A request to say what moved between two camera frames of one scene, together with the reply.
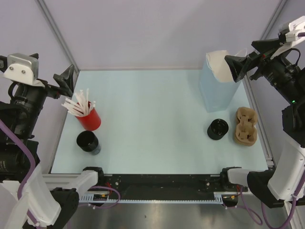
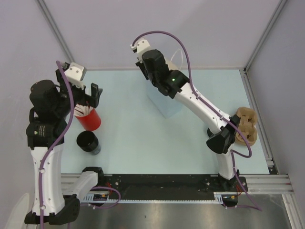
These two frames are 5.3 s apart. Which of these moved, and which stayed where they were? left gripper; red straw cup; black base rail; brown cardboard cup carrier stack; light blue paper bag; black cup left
Moved: light blue paper bag; left gripper
Stayed: black cup left; red straw cup; black base rail; brown cardboard cup carrier stack
